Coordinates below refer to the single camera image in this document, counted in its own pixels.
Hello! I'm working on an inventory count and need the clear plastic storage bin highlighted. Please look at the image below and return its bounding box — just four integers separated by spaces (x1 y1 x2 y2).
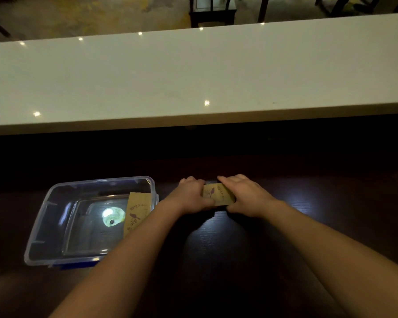
24 176 159 269

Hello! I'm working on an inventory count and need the brown printed paper packet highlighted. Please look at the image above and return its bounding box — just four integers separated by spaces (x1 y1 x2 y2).
123 192 153 238
202 183 236 207

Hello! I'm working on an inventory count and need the person's right hand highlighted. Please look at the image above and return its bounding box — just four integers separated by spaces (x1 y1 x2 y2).
217 174 282 219

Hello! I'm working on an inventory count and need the person's left hand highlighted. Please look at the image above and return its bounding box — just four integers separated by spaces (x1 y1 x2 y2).
163 176 215 216

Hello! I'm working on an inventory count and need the person's left forearm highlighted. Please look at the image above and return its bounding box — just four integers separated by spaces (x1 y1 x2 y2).
48 199 183 318

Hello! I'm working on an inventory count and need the person's right forearm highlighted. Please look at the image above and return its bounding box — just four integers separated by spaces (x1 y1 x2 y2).
262 200 398 318

